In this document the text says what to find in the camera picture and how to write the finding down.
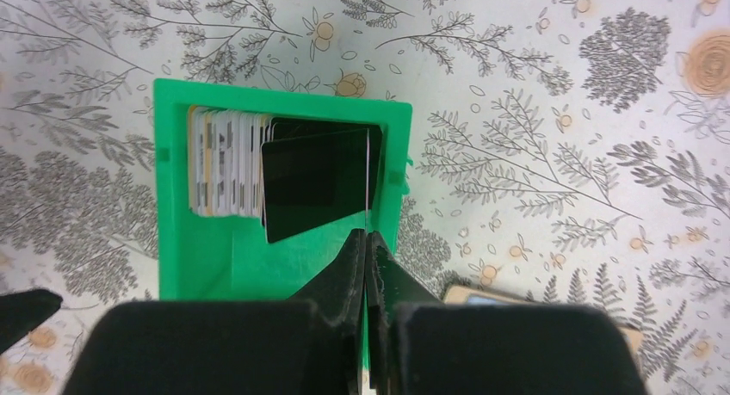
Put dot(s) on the green plastic bin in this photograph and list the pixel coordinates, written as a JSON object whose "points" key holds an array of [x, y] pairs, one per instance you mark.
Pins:
{"points": [[230, 288]]}

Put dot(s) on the black credit card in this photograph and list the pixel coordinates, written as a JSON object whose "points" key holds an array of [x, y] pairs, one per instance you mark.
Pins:
{"points": [[284, 223]]}

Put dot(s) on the floral patterned table mat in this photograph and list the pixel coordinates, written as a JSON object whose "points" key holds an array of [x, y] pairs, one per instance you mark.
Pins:
{"points": [[564, 151]]}

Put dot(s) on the beige blue card holder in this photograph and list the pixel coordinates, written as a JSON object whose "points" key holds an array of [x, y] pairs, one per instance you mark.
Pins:
{"points": [[467, 296]]}

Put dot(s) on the stack of cards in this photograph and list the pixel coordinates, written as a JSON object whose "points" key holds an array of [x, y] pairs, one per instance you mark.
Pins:
{"points": [[225, 161]]}

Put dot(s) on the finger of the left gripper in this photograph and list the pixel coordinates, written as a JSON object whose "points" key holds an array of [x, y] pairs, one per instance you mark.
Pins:
{"points": [[24, 311]]}

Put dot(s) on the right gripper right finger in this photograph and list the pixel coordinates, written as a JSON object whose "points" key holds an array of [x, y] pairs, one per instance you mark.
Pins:
{"points": [[387, 285]]}

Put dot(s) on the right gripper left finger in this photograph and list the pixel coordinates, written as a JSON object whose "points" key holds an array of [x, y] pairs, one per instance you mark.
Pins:
{"points": [[334, 363]]}

